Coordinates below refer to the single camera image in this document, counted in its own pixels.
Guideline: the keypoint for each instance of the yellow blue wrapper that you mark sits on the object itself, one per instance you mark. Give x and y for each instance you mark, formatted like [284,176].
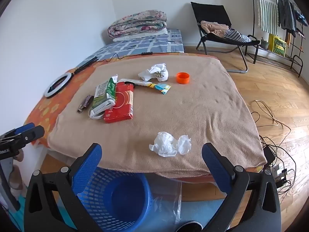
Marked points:
[161,88]

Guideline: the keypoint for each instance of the red tissue pack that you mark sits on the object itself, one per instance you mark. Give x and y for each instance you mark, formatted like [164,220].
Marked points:
[120,104]

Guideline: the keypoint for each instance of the green striped hanging rug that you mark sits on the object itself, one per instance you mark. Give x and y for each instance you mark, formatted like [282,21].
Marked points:
[266,12]

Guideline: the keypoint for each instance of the blue floor mat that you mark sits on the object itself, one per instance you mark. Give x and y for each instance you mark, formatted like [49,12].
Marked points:
[193,210]

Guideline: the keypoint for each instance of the folded floral quilt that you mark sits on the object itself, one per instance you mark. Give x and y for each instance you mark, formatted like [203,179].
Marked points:
[137,24]

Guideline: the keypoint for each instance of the black power adapter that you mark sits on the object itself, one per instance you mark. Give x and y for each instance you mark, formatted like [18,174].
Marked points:
[269,156]

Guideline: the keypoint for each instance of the dark hanging garment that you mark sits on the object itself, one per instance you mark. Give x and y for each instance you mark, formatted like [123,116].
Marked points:
[300,19]

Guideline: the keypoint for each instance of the pink cloth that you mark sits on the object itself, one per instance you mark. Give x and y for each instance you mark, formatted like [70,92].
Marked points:
[212,27]

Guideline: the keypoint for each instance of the orange patterned tablecloth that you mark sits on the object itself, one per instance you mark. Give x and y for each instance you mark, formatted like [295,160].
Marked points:
[48,106]

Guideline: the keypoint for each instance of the crumpled white wrapper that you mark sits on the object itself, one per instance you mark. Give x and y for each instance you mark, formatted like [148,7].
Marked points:
[154,73]

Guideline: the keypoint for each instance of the black folding chair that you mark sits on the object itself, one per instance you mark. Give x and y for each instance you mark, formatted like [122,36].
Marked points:
[210,12]

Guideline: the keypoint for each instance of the dark hanging jacket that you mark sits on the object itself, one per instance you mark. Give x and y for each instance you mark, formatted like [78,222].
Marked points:
[284,12]

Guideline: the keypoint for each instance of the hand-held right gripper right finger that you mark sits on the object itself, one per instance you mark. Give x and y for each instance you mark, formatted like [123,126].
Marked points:
[217,169]

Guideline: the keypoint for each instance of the folded white blanket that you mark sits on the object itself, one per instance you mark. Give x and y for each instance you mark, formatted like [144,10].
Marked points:
[135,37]

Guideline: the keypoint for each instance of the black clothes rack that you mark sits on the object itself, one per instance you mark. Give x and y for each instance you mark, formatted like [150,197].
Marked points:
[253,17]

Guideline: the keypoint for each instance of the beige blanket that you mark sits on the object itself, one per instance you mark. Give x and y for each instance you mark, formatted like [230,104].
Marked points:
[193,101]

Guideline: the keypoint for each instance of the blue plaid mattress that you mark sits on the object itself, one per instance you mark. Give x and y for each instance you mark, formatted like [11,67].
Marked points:
[144,44]

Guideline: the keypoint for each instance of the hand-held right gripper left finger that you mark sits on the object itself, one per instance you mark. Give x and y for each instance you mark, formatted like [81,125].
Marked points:
[89,164]

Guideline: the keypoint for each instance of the blue plastic basket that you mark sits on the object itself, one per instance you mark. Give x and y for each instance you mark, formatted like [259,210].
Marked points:
[125,198]

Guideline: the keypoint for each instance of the white tissue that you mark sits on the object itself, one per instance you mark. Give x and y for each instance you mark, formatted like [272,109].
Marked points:
[164,145]
[184,145]

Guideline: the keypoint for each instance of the brown candy bar wrapper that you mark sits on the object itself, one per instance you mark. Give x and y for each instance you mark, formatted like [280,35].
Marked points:
[85,102]

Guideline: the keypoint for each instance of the yellow box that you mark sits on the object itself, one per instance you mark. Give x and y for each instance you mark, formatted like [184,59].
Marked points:
[277,44]

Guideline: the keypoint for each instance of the green tissue pack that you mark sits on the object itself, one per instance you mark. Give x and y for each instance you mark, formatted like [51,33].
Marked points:
[106,91]

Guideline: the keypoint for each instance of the striped cloth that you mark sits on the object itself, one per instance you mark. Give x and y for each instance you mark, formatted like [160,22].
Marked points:
[237,38]

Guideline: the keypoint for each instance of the long white wrapper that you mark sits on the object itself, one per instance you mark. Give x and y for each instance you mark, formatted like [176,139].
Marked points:
[142,83]

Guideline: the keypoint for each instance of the person's left hand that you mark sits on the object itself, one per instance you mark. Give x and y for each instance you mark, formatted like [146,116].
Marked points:
[18,155]

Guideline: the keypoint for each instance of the power strip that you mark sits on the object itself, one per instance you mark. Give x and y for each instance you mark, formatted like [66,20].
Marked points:
[280,174]

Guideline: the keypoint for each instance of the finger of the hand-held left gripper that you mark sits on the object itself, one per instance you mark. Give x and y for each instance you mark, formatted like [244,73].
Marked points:
[33,133]
[24,127]

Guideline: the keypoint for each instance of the white power bank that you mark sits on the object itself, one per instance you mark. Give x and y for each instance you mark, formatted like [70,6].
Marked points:
[101,110]

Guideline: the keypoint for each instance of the orange bottle cap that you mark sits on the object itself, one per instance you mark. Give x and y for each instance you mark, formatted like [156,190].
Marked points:
[183,78]

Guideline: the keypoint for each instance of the black shoe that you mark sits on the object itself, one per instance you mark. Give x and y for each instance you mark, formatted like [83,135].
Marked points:
[188,228]

